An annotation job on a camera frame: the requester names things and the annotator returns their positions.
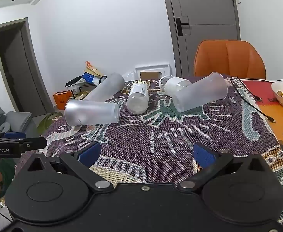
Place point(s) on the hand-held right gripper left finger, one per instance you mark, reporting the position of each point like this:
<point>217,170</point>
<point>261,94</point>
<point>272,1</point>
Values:
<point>91,152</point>

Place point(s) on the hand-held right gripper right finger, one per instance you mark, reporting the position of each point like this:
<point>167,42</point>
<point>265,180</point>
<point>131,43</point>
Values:
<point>202,155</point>

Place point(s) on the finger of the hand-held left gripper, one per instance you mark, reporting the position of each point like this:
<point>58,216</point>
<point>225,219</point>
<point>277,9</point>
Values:
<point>13,135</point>
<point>33,143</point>

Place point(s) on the short frosted plastic cup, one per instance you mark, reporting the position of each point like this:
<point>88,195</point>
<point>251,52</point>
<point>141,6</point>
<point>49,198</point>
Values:
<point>92,112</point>

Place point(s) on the wide frosted plastic cup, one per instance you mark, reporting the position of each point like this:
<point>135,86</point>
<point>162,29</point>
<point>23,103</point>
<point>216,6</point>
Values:
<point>200,94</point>

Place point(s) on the tall frosted plastic cup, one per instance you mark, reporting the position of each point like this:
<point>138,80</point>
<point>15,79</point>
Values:
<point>107,87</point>

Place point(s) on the white plastic cup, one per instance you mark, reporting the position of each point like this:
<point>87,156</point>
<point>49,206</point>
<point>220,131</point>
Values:
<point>174,84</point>

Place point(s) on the small clear plastic cup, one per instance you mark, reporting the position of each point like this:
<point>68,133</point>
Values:
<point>162,81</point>

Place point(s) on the grey sofa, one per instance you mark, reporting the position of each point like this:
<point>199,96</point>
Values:
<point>1,118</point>

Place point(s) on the green cloth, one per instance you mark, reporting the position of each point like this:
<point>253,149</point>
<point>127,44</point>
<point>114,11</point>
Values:
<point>46,123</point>

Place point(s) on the orange box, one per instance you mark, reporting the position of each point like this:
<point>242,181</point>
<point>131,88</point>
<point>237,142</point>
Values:
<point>61,99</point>

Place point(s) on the printed blanket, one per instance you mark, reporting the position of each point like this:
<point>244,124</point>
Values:
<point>141,135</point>

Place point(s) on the dark open door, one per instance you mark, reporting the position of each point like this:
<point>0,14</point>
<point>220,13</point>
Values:
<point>15,72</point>

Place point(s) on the white labelled plastic bottle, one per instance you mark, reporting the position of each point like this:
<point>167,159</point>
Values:
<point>137,100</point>

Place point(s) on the black shoe rack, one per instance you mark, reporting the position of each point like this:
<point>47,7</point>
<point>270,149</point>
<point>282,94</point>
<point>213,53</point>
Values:
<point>73,83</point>

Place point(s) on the beige paper bag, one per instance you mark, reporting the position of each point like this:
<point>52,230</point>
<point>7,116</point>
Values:
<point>92,69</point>

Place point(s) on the clear plastic bag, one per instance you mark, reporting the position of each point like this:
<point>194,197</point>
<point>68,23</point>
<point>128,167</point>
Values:
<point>129,75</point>

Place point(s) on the cardboard box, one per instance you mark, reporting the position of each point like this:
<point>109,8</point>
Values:
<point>150,75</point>

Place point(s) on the yellow fruit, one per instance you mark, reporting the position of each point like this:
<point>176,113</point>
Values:
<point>280,93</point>

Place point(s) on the orange chair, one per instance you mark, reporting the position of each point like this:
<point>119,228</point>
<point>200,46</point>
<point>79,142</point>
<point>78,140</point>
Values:
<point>228,58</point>

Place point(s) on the grey door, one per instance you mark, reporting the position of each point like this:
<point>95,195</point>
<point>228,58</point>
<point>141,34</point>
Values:
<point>204,9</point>

